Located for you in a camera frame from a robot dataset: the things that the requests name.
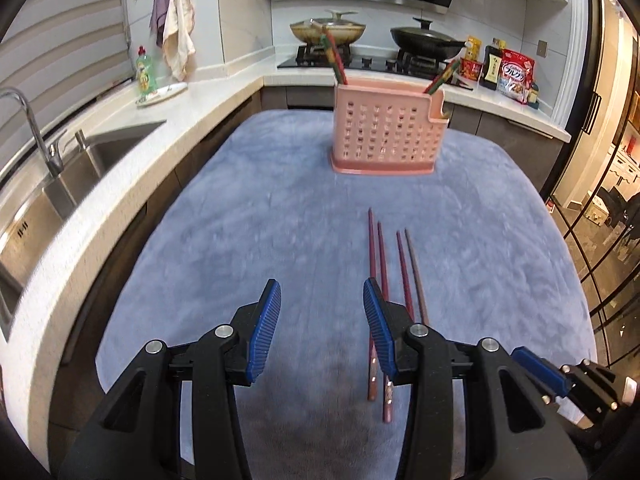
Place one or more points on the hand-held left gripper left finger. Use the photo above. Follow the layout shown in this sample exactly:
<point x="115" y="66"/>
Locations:
<point x="262" y="330"/>

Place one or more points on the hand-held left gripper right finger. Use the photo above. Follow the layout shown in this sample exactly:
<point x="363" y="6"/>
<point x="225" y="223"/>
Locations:
<point x="380" y="330"/>

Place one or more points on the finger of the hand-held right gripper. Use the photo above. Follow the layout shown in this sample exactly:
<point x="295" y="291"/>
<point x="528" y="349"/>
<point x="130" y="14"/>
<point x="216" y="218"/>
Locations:
<point x="540" y="367"/>

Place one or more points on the maroon chopstick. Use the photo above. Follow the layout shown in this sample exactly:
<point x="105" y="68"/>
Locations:
<point x="336" y="67"/>
<point x="404" y="275"/>
<point x="382" y="260"/>
<point x="371" y="245"/>

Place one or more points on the brown chopstick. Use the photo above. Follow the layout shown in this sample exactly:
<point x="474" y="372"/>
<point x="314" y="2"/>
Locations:
<point x="417" y="280"/>

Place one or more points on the pink perforated utensil holder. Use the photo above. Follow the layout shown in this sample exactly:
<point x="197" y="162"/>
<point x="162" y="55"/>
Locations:
<point x="385" y="130"/>

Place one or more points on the red chopstick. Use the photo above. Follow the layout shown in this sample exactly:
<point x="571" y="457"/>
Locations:
<point x="440" y="79"/>
<point x="330" y="50"/>

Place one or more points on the blue-grey fleece blanket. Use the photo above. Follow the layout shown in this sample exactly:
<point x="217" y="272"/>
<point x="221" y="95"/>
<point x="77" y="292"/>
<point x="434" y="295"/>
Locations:
<point x="250" y="240"/>

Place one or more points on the black framed glass door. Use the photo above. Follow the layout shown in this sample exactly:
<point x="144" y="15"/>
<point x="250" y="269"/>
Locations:
<point x="600" y="220"/>

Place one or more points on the stainless steel sink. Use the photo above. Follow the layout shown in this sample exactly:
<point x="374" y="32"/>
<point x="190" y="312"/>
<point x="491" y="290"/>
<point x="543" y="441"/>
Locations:
<point x="100" y="155"/>

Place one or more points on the white plate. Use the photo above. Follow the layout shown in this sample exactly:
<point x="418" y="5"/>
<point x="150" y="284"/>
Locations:
<point x="167" y="94"/>

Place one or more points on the chrome soap dispenser pump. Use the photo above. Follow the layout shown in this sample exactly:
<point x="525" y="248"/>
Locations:
<point x="81" y="140"/>

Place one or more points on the black gas stove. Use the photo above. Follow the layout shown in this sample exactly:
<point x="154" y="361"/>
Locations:
<point x="380" y="62"/>

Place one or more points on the small dark green jar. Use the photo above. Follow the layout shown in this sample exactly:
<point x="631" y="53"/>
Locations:
<point x="535" y="96"/>

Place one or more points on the red instant noodle cup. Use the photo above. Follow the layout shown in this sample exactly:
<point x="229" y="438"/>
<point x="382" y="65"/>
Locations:
<point x="471" y="69"/>

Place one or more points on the green dish soap bottle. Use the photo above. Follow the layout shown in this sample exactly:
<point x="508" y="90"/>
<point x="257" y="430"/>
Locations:
<point x="146" y="75"/>

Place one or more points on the dark sauce bottle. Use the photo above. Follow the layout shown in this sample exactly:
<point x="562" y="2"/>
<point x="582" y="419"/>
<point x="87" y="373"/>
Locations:
<point x="491" y="67"/>

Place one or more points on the red and white cereal bag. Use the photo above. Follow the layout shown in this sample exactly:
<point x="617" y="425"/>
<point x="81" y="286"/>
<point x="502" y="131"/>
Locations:
<point x="516" y="77"/>

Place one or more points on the chrome kitchen faucet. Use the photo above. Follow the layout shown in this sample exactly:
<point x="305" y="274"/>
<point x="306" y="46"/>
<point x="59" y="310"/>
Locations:
<point x="42" y="145"/>

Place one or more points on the black wok with lid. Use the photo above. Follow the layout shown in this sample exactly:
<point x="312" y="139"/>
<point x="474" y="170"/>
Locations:
<point x="425" y="42"/>

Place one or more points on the yellow packet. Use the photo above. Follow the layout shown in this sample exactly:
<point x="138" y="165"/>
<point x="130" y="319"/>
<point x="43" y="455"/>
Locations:
<point x="472" y="47"/>

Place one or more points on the beige wok with lid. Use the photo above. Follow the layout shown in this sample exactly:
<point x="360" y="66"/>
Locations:
<point x="310" y="32"/>

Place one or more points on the white hanging cloth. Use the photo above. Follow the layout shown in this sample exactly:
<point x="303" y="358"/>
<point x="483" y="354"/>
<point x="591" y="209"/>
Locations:
<point x="179" y="25"/>

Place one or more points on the purple hanging cloth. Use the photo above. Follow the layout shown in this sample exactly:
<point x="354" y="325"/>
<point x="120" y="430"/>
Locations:
<point x="161" y="10"/>

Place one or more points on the white window blinds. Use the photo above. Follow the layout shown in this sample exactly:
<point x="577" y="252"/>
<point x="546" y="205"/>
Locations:
<point x="55" y="55"/>

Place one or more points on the wall outlet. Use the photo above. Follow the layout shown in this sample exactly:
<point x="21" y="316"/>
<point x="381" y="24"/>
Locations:
<point x="543" y="48"/>

